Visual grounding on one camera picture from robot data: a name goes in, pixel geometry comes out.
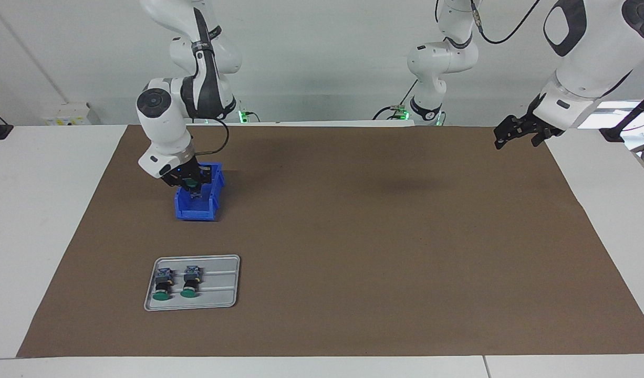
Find blue plastic storage bin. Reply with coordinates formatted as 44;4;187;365
174;162;225;222

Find silver metal tray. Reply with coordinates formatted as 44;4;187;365
144;255;241;312

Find brown table mat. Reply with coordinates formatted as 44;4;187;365
16;124;644;359

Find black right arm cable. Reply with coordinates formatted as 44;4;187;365
188;118;229;157

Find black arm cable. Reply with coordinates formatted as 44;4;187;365
472;0;541;45
188;118;229;157

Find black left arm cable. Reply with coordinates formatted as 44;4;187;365
472;0;541;45

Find white wall box yellow label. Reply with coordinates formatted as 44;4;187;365
43;102;102;127

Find black base cable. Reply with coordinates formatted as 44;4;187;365
373;81;420;120

